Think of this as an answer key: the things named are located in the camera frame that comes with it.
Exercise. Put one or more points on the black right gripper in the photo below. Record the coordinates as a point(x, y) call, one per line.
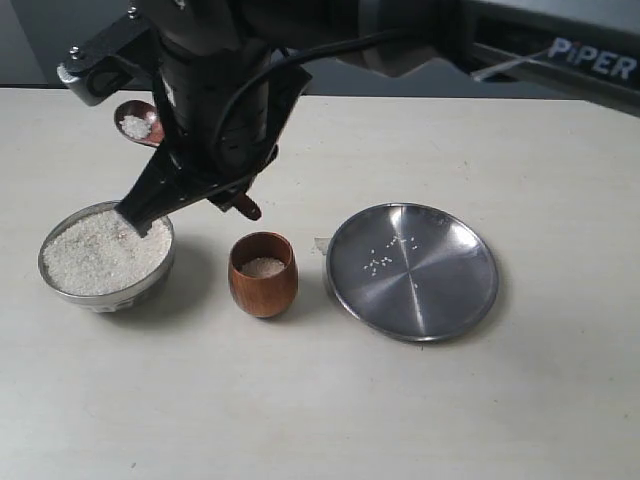
point(222, 116)

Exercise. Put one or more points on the red-brown wooden spoon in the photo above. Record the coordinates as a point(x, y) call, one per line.
point(139, 122)

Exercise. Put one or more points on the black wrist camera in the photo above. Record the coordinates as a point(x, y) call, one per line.
point(106, 63)

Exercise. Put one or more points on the steel bowl of rice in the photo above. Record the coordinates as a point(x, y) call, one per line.
point(95, 260)

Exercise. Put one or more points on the round steel plate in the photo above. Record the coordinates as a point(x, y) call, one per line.
point(412, 272)

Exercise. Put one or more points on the brown wooden cup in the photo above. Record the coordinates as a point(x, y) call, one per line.
point(263, 274)

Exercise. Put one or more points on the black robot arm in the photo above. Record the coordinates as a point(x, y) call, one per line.
point(589, 49)

